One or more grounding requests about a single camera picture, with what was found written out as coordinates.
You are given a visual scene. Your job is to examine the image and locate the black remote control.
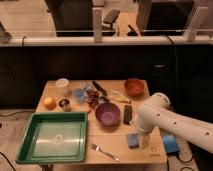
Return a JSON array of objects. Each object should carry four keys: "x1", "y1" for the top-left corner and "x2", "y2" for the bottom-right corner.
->
[{"x1": 123, "y1": 105, "x2": 132, "y2": 125}]

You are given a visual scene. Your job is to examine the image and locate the yellow banana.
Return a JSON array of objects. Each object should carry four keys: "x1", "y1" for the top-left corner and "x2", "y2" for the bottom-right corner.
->
[{"x1": 109, "y1": 90, "x2": 131, "y2": 103}]

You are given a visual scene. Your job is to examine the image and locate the white railing bar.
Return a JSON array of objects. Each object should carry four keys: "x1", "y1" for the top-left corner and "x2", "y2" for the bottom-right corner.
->
[{"x1": 0, "y1": 35, "x2": 213, "y2": 47}]

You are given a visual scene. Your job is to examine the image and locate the red bowl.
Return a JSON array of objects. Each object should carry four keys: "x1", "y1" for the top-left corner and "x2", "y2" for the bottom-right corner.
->
[{"x1": 124, "y1": 78, "x2": 144, "y2": 96}]

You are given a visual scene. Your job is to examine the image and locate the blue cylinder on floor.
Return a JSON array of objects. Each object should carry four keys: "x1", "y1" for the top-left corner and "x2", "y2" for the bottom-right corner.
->
[{"x1": 163, "y1": 135, "x2": 179, "y2": 154}]

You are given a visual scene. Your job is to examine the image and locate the wooden table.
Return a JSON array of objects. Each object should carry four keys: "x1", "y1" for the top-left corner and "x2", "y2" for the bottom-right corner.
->
[{"x1": 36, "y1": 80, "x2": 167, "y2": 165}]

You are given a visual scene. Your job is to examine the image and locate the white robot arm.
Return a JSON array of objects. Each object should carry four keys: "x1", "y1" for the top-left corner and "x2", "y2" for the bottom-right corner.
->
[{"x1": 134, "y1": 92, "x2": 213, "y2": 154}]

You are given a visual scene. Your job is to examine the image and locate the black handled knife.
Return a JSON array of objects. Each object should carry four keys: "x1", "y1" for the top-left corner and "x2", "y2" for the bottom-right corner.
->
[{"x1": 92, "y1": 81, "x2": 110, "y2": 102}]

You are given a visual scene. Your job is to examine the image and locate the green plastic tray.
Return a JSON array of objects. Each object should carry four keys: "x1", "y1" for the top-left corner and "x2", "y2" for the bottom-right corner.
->
[{"x1": 16, "y1": 112, "x2": 87, "y2": 165}]

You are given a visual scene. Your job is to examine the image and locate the red brown toy pile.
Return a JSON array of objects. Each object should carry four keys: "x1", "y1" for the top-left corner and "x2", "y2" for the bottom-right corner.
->
[{"x1": 87, "y1": 90, "x2": 99, "y2": 109}]

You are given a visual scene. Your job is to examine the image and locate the silver fork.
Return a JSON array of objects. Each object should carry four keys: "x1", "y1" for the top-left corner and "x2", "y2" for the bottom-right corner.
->
[{"x1": 90, "y1": 143, "x2": 120, "y2": 162}]

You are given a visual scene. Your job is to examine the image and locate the blue sponge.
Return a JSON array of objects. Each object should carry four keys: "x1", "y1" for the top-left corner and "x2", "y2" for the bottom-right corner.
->
[{"x1": 127, "y1": 133, "x2": 139, "y2": 148}]

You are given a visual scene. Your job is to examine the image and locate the small metal cup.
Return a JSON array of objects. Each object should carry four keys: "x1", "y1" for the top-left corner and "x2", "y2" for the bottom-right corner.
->
[{"x1": 59, "y1": 99, "x2": 71, "y2": 112}]

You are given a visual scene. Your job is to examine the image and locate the blue plastic toy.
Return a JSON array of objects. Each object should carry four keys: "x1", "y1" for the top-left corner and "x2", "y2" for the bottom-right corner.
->
[{"x1": 74, "y1": 89, "x2": 86, "y2": 103}]

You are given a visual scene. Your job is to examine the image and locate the purple bowl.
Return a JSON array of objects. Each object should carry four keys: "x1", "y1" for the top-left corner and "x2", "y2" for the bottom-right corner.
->
[{"x1": 95, "y1": 103, "x2": 121, "y2": 126}]

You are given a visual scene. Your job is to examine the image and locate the orange fruit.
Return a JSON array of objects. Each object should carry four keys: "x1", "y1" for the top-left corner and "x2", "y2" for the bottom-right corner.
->
[{"x1": 43, "y1": 97, "x2": 56, "y2": 110}]

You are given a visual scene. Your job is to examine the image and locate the black office chair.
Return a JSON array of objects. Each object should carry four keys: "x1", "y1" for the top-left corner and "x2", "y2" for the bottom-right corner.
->
[{"x1": 102, "y1": 10, "x2": 120, "y2": 36}]

